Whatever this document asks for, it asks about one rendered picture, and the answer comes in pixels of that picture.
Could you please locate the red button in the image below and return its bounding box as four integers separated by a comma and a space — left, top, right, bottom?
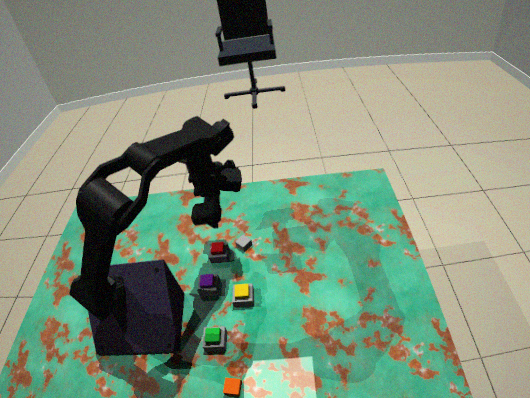
209, 242, 229, 263

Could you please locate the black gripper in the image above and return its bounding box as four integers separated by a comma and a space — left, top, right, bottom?
188, 161, 223, 229

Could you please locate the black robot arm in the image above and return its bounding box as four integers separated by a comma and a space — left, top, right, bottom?
69, 116, 242, 322

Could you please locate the yellow button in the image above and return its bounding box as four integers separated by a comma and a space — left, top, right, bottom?
232, 283, 254, 308

